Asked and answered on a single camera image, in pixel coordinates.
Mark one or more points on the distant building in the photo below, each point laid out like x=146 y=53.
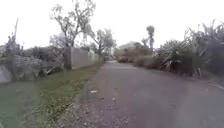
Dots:
x=130 y=45

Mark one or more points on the tangled brush heap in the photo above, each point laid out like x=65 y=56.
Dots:
x=33 y=65

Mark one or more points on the grey asphalt road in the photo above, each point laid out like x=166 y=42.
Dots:
x=143 y=96

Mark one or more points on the wide grass verge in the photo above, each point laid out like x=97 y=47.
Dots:
x=50 y=96

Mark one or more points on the grey fence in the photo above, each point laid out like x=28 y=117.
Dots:
x=81 y=57

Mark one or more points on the tall sparse tree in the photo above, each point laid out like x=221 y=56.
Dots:
x=72 y=37

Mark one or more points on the tall slender palm-like tree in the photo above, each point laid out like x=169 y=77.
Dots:
x=151 y=41

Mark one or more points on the row of flax bushes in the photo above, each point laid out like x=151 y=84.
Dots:
x=186 y=56

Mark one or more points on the small sparse tree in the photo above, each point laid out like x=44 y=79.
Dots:
x=103 y=38

